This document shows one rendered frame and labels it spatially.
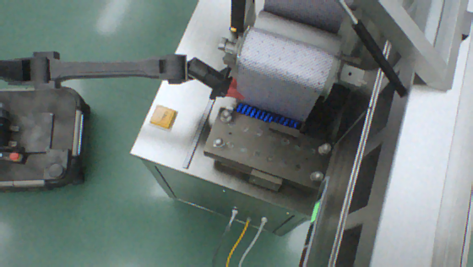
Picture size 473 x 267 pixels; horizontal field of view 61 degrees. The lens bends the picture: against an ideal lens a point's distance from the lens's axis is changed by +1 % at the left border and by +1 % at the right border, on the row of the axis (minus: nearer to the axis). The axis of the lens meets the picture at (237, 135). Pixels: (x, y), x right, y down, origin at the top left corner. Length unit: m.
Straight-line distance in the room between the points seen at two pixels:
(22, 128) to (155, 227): 0.86
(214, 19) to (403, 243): 1.21
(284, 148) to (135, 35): 1.67
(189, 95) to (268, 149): 0.38
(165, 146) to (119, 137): 1.04
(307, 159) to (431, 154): 0.66
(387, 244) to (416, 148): 0.16
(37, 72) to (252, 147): 0.66
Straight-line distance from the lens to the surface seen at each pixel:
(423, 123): 0.69
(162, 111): 1.43
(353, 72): 1.12
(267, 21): 1.22
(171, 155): 1.40
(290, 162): 1.26
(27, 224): 2.48
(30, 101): 2.40
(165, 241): 2.26
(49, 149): 2.21
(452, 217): 0.92
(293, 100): 1.18
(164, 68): 1.18
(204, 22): 1.62
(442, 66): 0.70
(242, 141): 1.26
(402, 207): 0.64
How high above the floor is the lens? 2.23
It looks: 71 degrees down
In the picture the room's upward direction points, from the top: 6 degrees clockwise
